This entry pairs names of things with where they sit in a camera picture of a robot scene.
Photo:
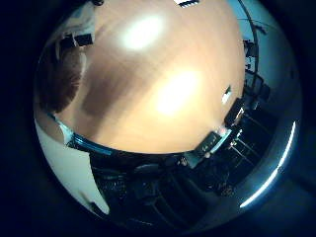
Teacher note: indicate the small black white tag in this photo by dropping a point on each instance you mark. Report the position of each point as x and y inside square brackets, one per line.
[226, 94]

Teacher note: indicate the white paper sheet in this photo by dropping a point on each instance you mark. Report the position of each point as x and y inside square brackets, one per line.
[187, 2]

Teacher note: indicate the black box device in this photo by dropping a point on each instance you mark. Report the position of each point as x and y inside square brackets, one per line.
[234, 112]

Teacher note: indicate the dark office chair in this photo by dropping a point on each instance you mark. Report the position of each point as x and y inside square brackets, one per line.
[149, 179]

